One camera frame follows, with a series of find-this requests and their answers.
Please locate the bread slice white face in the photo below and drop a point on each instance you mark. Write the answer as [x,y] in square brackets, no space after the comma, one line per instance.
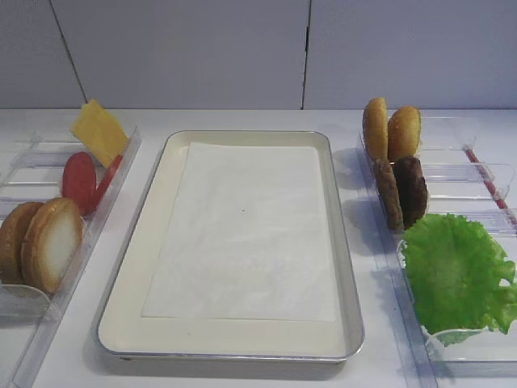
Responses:
[53,235]

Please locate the brown meat patty left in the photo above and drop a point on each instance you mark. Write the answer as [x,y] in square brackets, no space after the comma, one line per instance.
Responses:
[387,188]

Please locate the thin red tomato slice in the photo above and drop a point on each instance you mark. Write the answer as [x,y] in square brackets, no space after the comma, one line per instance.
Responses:
[105,183]

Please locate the dark meat patty right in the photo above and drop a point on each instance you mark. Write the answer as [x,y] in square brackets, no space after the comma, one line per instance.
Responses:
[412,189]

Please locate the yellow cheese slice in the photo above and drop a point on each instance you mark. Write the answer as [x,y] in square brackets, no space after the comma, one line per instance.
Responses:
[100,132]

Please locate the green lettuce leaf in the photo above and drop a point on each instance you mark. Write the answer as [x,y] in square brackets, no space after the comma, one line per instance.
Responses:
[461,278]

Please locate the brown bread slice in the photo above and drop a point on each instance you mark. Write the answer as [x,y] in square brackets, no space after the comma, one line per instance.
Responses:
[13,230]

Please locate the white paper sheet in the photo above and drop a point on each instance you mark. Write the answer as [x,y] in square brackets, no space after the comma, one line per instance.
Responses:
[248,238]

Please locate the golden bun left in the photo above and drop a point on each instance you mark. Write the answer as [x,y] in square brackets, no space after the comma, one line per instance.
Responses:
[375,128]

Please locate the golden bun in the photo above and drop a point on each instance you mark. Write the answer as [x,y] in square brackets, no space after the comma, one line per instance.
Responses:
[404,129]
[375,128]

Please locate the golden bun right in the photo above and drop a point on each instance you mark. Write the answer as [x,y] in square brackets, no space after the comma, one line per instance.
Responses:
[404,129]

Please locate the clear acrylic right rack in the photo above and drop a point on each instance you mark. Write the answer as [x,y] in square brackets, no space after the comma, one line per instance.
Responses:
[459,183]

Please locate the clear acrylic rack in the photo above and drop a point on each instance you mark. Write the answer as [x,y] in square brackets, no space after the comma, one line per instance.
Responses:
[459,183]
[30,317]

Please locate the cream metal baking tray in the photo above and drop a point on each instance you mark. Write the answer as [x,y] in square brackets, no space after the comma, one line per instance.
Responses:
[125,331]

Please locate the clear acrylic left rack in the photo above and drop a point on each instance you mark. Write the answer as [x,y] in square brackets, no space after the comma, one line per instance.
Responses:
[30,317]

